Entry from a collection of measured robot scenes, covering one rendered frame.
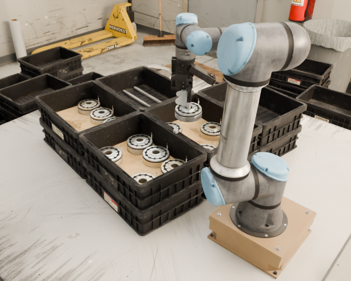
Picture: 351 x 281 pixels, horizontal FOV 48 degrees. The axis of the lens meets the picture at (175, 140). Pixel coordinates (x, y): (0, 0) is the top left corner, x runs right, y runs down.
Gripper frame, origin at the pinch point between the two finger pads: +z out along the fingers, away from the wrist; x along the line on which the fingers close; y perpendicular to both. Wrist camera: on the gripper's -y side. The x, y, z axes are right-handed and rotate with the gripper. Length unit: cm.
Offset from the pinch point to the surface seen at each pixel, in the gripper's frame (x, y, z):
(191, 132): -6.6, -1.4, 16.2
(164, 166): 22.2, 8.1, 13.3
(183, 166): 31.2, 1.1, 6.2
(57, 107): -20, 61, 14
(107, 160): 29.7, 27.0, 6.2
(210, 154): 22.2, -8.1, 6.8
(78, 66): -152, 90, 48
